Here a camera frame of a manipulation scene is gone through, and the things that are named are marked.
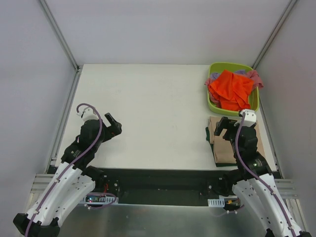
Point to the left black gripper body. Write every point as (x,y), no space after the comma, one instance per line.
(111,127)

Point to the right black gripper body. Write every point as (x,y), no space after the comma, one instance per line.
(226,126)

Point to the orange t shirt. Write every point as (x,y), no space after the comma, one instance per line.
(231,91)

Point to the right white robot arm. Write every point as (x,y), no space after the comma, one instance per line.
(253,182)

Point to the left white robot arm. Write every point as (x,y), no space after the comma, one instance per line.
(73,180)

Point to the folded beige t shirt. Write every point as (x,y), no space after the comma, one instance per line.
(222,149)

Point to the lavender t shirt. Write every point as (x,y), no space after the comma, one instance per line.
(215,75)

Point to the green plastic basin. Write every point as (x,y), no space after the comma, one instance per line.
(253,98)

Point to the pink t shirt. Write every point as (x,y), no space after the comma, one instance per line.
(251,74)

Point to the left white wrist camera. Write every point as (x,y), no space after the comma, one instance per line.
(87,114)

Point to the left aluminium table rail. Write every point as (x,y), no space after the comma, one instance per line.
(52,156)

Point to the left white cable duct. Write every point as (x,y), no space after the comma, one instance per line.
(99,200)

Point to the white cable duct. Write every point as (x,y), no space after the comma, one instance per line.
(220,202)
(99,200)

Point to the right white cable duct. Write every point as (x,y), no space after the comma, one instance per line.
(220,202)

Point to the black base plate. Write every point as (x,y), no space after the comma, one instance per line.
(162,187)

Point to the left aluminium frame post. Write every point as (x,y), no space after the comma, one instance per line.
(58,33)

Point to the aluminium frame post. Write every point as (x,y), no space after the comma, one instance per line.
(275,31)
(58,33)

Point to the right aluminium frame post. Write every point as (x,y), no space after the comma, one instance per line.
(275,31)

